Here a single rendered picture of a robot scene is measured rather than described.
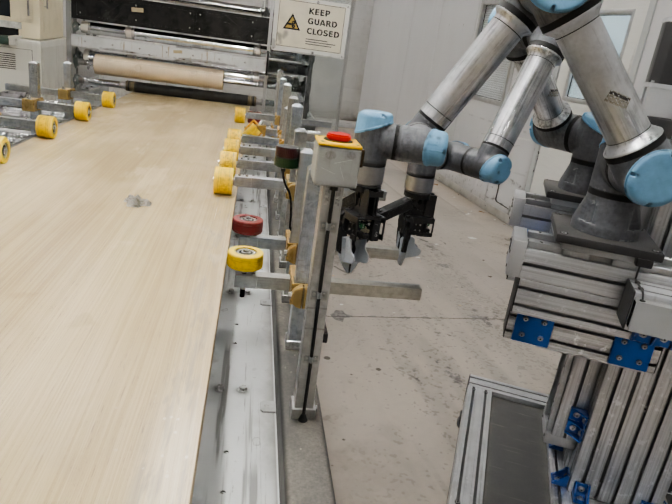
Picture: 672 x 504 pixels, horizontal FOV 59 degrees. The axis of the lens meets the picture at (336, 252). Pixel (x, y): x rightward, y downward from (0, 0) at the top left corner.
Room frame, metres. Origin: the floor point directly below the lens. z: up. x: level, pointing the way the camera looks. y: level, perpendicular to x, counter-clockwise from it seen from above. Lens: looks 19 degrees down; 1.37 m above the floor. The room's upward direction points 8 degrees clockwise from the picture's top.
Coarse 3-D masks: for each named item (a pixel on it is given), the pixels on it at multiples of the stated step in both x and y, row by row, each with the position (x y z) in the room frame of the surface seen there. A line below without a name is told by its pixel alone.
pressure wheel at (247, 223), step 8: (240, 216) 1.49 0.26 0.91; (248, 216) 1.48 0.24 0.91; (256, 216) 1.50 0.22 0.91; (232, 224) 1.46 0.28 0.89; (240, 224) 1.44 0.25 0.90; (248, 224) 1.44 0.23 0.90; (256, 224) 1.45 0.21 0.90; (240, 232) 1.44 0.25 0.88; (248, 232) 1.44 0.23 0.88; (256, 232) 1.45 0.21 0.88
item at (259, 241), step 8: (240, 240) 1.46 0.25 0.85; (248, 240) 1.46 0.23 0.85; (256, 240) 1.46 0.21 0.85; (264, 240) 1.47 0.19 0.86; (272, 240) 1.47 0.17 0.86; (280, 240) 1.48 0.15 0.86; (264, 248) 1.47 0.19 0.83; (272, 248) 1.47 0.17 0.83; (280, 248) 1.48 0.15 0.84; (368, 248) 1.52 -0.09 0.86; (376, 248) 1.52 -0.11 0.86; (384, 248) 1.53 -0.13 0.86; (392, 248) 1.54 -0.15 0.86; (376, 256) 1.52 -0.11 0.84; (384, 256) 1.53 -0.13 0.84; (392, 256) 1.53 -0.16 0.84
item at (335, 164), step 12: (324, 144) 0.92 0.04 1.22; (336, 144) 0.92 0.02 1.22; (348, 144) 0.93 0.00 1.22; (324, 156) 0.92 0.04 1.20; (336, 156) 0.92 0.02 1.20; (348, 156) 0.92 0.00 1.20; (360, 156) 0.93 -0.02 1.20; (312, 168) 0.96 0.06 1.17; (324, 168) 0.92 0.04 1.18; (336, 168) 0.92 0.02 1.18; (348, 168) 0.92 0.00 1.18; (324, 180) 0.92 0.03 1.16; (336, 180) 0.92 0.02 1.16; (348, 180) 0.93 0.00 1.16
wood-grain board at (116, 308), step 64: (64, 128) 2.36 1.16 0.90; (128, 128) 2.56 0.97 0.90; (192, 128) 2.79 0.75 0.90; (0, 192) 1.42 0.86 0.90; (64, 192) 1.50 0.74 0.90; (128, 192) 1.58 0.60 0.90; (192, 192) 1.67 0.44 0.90; (0, 256) 1.03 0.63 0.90; (64, 256) 1.07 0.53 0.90; (128, 256) 1.12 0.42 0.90; (192, 256) 1.17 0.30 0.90; (0, 320) 0.80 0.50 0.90; (64, 320) 0.82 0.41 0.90; (128, 320) 0.85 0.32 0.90; (192, 320) 0.88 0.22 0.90; (0, 384) 0.64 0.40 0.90; (64, 384) 0.66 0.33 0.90; (128, 384) 0.68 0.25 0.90; (192, 384) 0.70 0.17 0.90; (0, 448) 0.52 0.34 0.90; (64, 448) 0.54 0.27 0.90; (128, 448) 0.55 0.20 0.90; (192, 448) 0.57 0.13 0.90
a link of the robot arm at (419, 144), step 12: (396, 132) 1.22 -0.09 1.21; (408, 132) 1.22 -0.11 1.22; (420, 132) 1.22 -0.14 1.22; (432, 132) 1.22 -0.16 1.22; (444, 132) 1.23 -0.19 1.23; (396, 144) 1.21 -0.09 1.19; (408, 144) 1.21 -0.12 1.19; (420, 144) 1.21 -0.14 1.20; (432, 144) 1.21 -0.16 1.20; (444, 144) 1.21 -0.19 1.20; (396, 156) 1.22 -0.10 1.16; (408, 156) 1.21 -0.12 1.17; (420, 156) 1.21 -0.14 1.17; (432, 156) 1.21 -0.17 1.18; (444, 156) 1.21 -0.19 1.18
